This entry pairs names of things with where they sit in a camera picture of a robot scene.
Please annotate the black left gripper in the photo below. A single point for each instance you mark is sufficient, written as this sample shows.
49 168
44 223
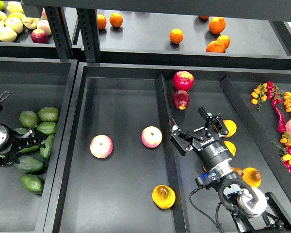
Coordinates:
11 141

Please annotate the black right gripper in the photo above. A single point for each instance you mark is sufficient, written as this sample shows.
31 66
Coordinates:
206 142

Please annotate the dark green avocado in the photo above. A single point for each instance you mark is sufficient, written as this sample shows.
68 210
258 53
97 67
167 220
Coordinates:
29 165

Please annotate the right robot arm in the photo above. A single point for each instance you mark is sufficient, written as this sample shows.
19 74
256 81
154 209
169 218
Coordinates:
252 211

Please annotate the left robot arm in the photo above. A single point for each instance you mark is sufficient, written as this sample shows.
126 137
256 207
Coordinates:
12 142

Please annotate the dark avocado left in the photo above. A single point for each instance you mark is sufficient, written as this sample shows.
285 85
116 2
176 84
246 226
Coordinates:
21 131

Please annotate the green avocado right lower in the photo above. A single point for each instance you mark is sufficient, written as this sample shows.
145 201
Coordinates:
46 151

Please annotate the green avocado top left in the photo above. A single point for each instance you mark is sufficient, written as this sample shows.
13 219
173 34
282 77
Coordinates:
29 119

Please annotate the green avocado middle right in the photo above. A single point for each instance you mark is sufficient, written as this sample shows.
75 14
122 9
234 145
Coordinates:
47 128

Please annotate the dark avocado bottom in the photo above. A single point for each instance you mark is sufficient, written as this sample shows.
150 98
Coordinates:
33 183

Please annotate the yellow pear with stem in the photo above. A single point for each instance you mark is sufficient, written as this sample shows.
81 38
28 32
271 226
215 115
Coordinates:
227 127

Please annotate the green avocado top right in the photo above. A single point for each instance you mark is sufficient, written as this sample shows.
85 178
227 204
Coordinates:
49 114

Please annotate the yellow pear lying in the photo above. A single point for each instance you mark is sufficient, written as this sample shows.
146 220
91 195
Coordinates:
239 171

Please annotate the dark red apple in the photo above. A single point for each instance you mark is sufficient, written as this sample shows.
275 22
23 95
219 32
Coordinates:
181 99

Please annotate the pink apple centre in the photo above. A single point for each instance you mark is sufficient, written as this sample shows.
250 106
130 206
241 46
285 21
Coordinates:
151 137

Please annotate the pink apple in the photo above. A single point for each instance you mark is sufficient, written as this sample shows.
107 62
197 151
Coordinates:
101 146
151 137

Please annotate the bright red apple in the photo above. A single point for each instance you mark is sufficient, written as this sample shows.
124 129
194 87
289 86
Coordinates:
183 80

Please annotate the orange cherry tomato vine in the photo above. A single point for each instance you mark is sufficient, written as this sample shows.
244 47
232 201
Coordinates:
259 95

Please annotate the pink apple left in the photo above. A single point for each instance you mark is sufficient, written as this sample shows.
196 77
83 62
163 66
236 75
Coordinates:
101 146

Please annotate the orange front right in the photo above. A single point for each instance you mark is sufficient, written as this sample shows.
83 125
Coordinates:
216 46

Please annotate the red cherry tomato vine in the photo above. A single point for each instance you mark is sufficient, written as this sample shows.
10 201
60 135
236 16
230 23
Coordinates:
273 93

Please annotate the red chili pepper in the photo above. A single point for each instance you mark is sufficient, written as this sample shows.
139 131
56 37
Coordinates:
281 123

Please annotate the black centre tray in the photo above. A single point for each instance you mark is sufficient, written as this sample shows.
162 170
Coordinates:
114 194

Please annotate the orange right middle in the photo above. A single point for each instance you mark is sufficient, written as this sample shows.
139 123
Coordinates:
225 40

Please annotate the orange centre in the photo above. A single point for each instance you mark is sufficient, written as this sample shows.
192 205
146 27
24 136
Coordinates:
176 36

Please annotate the mixed tomato cluster lower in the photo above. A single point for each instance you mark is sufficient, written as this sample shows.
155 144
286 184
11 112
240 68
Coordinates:
285 150

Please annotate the black upper left tray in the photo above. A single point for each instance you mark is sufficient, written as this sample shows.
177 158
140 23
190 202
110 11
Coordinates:
23 47

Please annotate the large orange right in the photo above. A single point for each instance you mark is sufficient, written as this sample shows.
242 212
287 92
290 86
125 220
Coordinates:
217 25

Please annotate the orange behind shelf edge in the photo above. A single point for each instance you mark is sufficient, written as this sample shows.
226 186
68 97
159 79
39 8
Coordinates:
204 17

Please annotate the red apple on shelf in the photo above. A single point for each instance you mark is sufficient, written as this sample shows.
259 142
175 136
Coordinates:
39 36

